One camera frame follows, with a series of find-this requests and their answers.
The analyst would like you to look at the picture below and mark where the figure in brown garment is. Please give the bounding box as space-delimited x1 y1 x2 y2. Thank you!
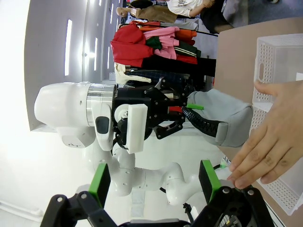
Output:
116 0 178 24

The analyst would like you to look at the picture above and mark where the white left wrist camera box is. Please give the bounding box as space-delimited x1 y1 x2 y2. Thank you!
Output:
127 104 149 152

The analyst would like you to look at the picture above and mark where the pink hanging garment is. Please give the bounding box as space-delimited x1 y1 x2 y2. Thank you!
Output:
143 26 181 60

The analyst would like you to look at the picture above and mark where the red hanging jacket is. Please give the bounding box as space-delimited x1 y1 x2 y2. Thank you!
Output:
110 22 154 69

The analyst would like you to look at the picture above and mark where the person in white printed T-shirt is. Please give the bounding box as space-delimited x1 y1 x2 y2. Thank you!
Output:
167 0 215 17

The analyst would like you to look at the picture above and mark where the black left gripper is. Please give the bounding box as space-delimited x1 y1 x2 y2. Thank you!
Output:
115 77 205 140

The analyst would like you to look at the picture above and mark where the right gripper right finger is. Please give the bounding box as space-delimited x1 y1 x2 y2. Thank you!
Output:
190 159 278 227

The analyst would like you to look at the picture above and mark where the green red striped garment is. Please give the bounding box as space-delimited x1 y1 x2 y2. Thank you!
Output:
174 40 202 64

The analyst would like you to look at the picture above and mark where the white perforated plastic basket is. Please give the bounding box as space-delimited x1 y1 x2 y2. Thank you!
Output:
252 33 303 107
248 105 303 216

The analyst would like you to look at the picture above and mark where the black folded garment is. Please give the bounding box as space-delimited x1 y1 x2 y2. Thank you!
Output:
142 57 216 71

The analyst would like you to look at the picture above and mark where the grey CAMPUS pencil case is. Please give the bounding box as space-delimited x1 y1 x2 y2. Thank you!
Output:
181 89 254 148

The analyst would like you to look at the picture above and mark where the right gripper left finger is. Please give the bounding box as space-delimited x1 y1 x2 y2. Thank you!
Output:
40 163 116 227

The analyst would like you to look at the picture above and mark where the person's left hand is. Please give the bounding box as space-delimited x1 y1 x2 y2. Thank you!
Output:
227 79 303 190

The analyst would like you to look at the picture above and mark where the long ceiling light strip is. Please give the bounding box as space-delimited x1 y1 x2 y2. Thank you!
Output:
64 18 73 77
93 37 98 71

